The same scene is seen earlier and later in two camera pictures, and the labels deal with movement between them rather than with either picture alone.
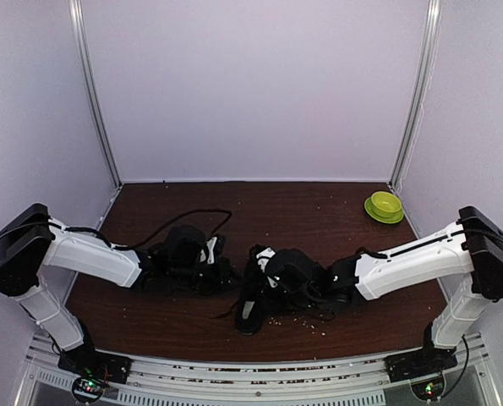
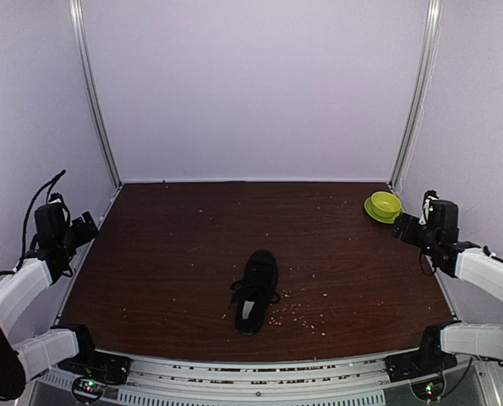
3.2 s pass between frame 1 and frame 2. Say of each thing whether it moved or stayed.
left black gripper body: moved
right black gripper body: moved
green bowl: stayed
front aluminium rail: stayed
